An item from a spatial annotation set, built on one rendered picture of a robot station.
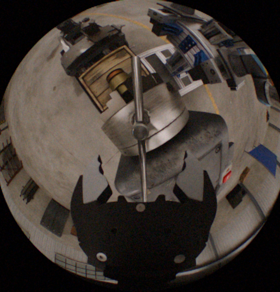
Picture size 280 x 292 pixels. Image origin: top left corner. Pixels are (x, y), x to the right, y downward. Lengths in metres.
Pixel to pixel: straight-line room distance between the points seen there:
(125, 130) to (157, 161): 0.12
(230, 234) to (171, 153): 10.13
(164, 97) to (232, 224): 10.08
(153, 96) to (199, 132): 0.17
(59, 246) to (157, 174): 6.68
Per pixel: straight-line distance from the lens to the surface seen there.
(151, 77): 0.25
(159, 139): 0.20
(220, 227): 9.95
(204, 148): 0.27
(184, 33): 0.79
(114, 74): 0.34
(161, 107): 0.20
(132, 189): 0.28
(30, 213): 6.70
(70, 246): 6.71
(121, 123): 0.20
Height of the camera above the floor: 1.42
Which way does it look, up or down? 66 degrees down
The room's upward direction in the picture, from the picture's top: 170 degrees clockwise
